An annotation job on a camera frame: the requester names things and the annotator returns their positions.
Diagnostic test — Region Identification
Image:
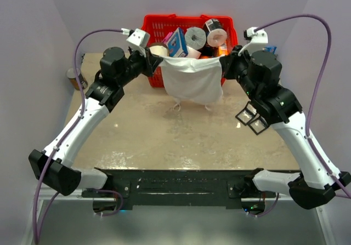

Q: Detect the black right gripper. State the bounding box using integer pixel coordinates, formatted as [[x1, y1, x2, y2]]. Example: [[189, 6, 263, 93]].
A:
[[220, 45, 259, 100]]

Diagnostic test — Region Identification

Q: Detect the black display case left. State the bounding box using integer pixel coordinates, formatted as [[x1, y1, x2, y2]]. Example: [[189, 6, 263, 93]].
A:
[[235, 101, 259, 126]]

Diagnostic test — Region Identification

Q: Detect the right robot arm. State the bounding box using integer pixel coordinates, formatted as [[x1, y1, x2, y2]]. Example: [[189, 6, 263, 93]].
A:
[[219, 46, 350, 209]]

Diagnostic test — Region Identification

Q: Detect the black display case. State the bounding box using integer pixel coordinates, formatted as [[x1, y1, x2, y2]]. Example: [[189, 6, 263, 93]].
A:
[[235, 101, 259, 126], [247, 116, 270, 135]]

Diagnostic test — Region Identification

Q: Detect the blue candy packet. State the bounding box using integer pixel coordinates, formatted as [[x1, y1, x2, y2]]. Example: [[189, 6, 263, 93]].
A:
[[264, 45, 277, 54]]

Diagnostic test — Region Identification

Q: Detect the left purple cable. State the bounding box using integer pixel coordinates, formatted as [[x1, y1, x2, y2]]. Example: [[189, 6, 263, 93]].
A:
[[32, 28, 129, 245]]

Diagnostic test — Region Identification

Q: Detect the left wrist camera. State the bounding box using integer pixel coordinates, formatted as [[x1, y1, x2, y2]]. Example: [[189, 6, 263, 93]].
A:
[[126, 29, 150, 50]]

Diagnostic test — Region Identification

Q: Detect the black display case right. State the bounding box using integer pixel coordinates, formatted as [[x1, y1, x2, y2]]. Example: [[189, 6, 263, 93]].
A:
[[247, 116, 270, 135]]

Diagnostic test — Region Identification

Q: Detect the purple cable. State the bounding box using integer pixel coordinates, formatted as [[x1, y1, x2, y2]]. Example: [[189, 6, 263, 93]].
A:
[[253, 14, 351, 199], [32, 28, 129, 245]]

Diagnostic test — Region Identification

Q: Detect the pink packet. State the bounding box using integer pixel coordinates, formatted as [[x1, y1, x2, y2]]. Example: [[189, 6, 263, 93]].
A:
[[162, 32, 173, 44]]

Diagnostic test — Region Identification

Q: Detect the black cylinder container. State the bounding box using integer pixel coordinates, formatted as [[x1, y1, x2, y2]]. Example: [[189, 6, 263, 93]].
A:
[[202, 18, 224, 33]]

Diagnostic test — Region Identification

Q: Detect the grey toilet roll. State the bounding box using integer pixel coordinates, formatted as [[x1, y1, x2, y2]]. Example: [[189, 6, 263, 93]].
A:
[[184, 27, 207, 50]]

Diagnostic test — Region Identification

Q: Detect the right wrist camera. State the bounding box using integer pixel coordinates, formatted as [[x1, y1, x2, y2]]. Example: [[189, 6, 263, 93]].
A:
[[238, 27, 268, 56]]

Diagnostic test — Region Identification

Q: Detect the white shirt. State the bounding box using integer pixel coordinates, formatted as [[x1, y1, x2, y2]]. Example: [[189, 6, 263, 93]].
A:
[[160, 56, 223, 111]]

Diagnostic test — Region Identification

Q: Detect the pink toilet roll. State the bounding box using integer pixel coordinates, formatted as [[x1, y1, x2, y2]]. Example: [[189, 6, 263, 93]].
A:
[[207, 29, 228, 47]]

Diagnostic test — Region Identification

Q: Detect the tin can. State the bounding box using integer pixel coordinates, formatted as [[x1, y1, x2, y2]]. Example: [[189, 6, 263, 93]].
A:
[[66, 68, 88, 90]]

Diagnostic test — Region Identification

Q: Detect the red shopping basket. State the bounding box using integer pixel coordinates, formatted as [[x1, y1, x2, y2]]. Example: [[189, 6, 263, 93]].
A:
[[141, 14, 239, 89]]

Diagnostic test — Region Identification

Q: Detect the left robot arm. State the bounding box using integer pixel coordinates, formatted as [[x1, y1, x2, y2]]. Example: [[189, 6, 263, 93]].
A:
[[29, 47, 163, 197]]

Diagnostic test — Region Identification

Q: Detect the white paper roll left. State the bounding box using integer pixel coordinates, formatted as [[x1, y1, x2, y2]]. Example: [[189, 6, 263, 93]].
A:
[[149, 42, 169, 56]]

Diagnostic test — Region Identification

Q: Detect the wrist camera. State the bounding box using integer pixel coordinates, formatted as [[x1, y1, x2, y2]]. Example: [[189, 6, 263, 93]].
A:
[[238, 27, 268, 56], [126, 29, 150, 50]]

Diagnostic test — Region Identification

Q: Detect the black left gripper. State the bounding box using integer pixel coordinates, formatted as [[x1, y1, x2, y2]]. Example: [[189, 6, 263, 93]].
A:
[[118, 46, 163, 87]]

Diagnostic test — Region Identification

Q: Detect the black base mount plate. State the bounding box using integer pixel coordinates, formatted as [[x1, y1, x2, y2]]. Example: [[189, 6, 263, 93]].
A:
[[82, 169, 276, 214]]

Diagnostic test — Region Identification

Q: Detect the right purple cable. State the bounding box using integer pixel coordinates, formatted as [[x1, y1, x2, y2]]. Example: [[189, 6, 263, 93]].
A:
[[253, 14, 351, 199]]

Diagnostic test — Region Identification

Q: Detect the blue box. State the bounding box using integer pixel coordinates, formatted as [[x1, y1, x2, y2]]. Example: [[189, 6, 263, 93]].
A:
[[166, 27, 188, 58]]

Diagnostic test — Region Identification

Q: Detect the orange box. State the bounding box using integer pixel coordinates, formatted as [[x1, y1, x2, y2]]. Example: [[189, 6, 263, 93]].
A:
[[216, 42, 228, 57]]

